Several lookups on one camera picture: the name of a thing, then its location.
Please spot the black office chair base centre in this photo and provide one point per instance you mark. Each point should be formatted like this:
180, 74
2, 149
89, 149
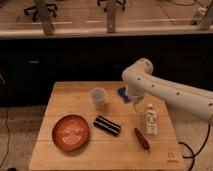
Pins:
112, 3

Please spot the grey desk leg right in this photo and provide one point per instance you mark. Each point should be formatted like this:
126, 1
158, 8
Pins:
208, 18

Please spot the orange patterned bowl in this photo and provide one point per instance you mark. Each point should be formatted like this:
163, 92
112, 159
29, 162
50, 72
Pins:
70, 132

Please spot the black office chair base left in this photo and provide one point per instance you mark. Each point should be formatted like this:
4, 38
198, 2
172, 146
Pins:
51, 7

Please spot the grey desk leg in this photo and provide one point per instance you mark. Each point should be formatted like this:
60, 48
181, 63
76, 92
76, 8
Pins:
208, 18
44, 17
111, 15

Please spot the translucent plastic cup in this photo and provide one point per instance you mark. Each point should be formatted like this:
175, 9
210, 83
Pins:
98, 96

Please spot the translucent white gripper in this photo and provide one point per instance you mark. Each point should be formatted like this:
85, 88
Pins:
139, 107

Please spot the black office chair base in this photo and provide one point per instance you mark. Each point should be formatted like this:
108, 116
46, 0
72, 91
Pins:
51, 7
112, 3

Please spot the blue sponge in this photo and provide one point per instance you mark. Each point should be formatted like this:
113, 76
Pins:
121, 92

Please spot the white squeeze bottle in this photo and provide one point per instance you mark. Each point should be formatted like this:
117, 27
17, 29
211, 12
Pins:
151, 120

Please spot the black striped rectangular case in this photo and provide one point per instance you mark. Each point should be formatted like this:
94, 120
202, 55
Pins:
107, 125

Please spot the grey desk leg left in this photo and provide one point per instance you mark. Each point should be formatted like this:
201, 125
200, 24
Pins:
44, 17

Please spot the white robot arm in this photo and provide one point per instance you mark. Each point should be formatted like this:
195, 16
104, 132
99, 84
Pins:
139, 80

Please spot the grey desk leg centre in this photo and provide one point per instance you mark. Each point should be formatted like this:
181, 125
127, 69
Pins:
111, 15

